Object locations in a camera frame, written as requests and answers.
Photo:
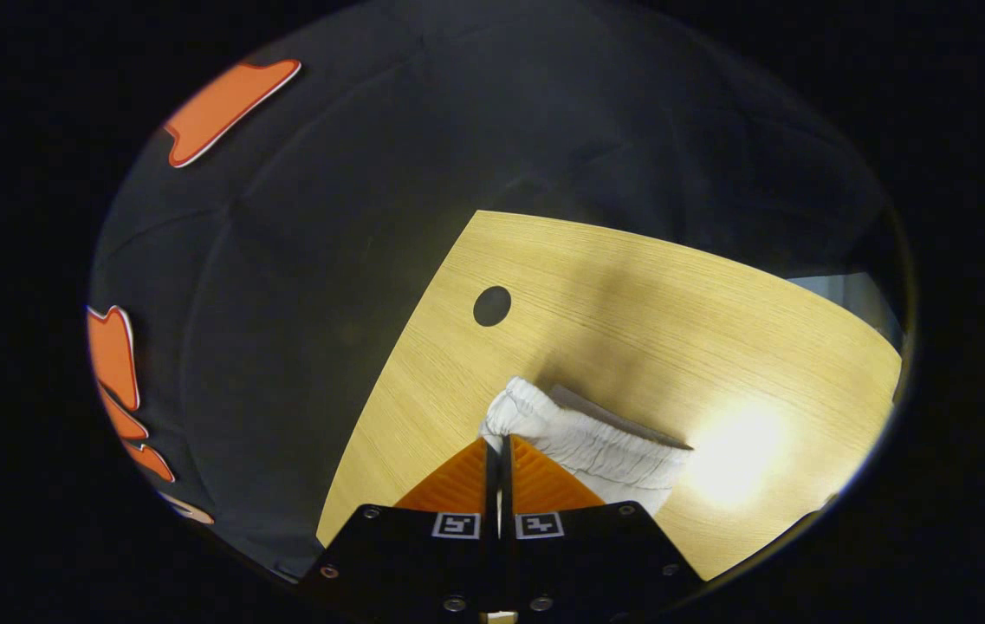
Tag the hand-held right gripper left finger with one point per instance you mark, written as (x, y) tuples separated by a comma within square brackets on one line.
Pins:
[(492, 481)]

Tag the white jeans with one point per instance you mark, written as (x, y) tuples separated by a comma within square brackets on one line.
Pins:
[(596, 451)]

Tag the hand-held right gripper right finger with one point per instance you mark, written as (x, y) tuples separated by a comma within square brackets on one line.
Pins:
[(596, 559)]

